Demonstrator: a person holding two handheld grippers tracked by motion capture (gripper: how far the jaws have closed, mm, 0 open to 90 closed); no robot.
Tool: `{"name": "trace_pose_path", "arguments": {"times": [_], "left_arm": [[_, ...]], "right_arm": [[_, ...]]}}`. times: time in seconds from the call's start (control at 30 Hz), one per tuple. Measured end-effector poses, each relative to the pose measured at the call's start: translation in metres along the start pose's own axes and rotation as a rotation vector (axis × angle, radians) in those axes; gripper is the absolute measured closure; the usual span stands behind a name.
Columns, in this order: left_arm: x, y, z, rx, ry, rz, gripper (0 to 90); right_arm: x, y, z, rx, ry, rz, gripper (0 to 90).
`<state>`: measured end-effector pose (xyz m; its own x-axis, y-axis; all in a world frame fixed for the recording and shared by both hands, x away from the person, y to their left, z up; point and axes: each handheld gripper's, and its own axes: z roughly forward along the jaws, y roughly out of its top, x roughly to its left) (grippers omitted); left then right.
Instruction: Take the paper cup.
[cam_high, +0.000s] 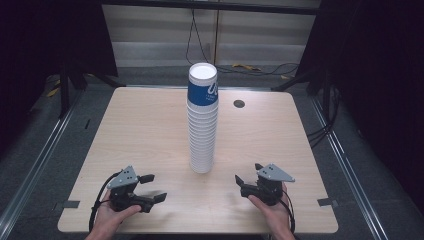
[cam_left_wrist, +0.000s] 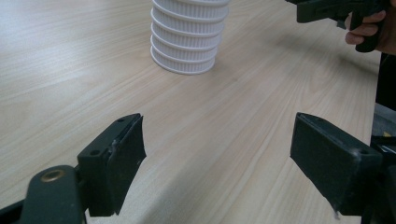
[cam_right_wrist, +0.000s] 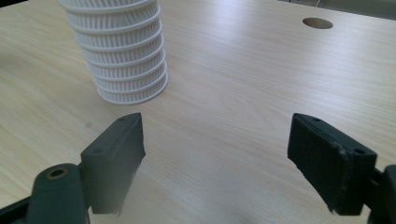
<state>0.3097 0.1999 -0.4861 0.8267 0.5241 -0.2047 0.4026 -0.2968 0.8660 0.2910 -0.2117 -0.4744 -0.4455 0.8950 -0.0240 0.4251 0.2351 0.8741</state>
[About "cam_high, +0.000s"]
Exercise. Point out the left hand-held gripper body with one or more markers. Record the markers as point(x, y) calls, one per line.
point(123, 195)

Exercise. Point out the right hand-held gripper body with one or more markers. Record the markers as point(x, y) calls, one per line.
point(268, 190)

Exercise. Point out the stack of white ribbed cups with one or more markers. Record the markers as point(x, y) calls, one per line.
point(201, 143)

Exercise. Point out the blue white paper cup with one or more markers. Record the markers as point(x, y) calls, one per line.
point(202, 91)

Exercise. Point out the person's right hand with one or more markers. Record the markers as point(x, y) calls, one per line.
point(275, 216)

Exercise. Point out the person's left hand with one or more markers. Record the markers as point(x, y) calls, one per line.
point(110, 220)

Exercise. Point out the grey tape strip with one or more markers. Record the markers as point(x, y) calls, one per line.
point(71, 204)
point(326, 202)

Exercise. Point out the dark round table grommet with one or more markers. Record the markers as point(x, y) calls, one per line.
point(239, 103)

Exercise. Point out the yellow tape scrap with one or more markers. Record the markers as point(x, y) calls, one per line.
point(53, 92)
point(246, 67)

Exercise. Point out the black metal stand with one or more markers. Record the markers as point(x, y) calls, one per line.
point(64, 93)

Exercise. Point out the black curtain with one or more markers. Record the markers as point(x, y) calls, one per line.
point(376, 66)
point(43, 36)

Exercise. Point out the black overhead bar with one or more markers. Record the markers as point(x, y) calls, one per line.
point(213, 6)

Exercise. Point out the metal floor rail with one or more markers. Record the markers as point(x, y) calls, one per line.
point(36, 166)
point(346, 166)

